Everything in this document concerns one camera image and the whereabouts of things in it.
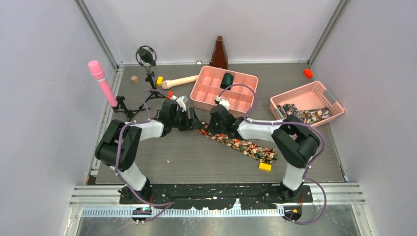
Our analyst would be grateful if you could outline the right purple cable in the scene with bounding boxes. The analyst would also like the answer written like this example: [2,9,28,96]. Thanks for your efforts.
[216,84,327,227]

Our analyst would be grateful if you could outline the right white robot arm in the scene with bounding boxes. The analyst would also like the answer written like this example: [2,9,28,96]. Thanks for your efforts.
[209,105,326,202]

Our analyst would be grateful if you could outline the yellow cube block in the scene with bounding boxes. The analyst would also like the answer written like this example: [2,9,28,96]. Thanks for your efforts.
[156,76,164,87]

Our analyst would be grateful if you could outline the pink divided organizer tray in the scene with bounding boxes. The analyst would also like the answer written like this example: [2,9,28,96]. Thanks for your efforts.
[190,66,259,117]

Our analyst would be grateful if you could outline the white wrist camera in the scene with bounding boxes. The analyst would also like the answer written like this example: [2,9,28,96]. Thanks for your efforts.
[170,95,188,112]
[215,96,230,111]

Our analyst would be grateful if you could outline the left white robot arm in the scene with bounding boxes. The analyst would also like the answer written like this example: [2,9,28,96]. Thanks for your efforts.
[95,96,204,204]

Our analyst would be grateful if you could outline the wooden cube block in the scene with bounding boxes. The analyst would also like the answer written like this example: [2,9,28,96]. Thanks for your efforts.
[130,76,139,84]

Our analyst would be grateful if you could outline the red block far corner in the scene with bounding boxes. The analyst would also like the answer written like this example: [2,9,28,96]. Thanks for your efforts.
[303,68,313,78]

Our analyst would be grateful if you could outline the floral patterned necktie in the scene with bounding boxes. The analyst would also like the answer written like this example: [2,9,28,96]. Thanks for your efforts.
[197,121,278,164]

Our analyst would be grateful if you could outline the yellow block near front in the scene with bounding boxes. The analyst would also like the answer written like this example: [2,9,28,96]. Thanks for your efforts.
[258,163,272,172]

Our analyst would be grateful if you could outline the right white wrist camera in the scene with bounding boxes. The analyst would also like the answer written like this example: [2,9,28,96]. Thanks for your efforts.
[215,96,230,111]

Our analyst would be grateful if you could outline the black microphone with tripod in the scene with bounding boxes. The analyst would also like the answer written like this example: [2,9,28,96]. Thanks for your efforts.
[115,45,170,126]

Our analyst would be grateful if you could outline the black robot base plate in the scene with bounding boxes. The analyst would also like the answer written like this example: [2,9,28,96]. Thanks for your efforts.
[119,183,313,210]

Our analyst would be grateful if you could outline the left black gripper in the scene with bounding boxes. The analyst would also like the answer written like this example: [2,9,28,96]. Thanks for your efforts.
[170,107,203,131]

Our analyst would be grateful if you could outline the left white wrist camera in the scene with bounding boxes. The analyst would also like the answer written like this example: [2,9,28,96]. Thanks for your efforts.
[170,95,188,112]

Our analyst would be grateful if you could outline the dark green rolled tie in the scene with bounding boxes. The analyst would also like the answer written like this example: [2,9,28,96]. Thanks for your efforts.
[220,72,234,90]

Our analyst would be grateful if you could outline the pink perforated basket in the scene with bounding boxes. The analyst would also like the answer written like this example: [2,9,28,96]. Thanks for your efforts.
[269,81,345,127]

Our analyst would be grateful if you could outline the patterned ties in basket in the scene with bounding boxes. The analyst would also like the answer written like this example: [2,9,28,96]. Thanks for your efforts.
[277,104,331,125]

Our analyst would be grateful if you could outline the brown wooden metronome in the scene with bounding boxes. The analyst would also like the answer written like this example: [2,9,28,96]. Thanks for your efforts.
[209,36,228,69]

